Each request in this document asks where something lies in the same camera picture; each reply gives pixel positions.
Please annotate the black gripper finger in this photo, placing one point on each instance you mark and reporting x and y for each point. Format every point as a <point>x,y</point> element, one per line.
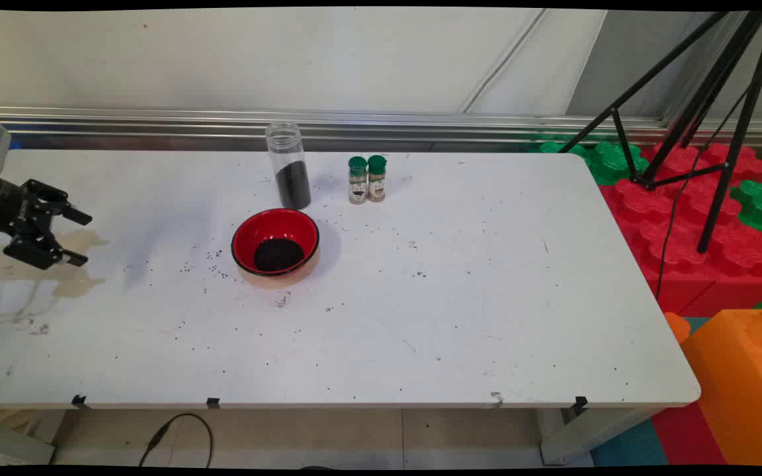
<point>50,198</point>
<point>34,250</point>

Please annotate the clear jar with black seeds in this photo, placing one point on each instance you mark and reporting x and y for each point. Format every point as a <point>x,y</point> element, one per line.
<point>294,188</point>

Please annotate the white metal table leg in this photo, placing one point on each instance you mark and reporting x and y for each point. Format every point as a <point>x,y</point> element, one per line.
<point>10,443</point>
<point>579,436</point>

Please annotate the red bowl with black rim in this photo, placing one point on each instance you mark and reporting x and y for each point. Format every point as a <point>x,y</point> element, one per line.
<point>268,225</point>

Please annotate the black seed pile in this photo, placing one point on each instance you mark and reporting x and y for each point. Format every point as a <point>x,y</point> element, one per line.
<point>278,256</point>

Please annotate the green-capped spice bottle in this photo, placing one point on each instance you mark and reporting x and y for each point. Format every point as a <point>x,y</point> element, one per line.
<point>357,188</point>
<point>376,185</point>

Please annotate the green foam mat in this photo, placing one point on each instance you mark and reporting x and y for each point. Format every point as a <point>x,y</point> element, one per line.
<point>612,162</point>

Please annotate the teal foam mat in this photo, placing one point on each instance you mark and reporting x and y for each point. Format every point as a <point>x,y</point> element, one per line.
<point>629,446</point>

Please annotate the red foam block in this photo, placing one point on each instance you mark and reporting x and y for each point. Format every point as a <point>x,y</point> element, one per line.
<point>678,264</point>

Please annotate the black tripod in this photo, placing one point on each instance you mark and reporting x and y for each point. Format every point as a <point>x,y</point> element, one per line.
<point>719,198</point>

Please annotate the red foam mat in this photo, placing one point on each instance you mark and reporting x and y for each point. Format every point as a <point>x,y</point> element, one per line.
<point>685,436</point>

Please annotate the green foam block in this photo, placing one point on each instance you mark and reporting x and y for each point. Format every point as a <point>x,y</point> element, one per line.
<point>761,205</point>

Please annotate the orange foam block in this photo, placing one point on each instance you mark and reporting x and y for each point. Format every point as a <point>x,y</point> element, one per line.
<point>738,390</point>

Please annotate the aluminium rail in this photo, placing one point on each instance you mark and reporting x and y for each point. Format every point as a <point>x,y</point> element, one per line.
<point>156,122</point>

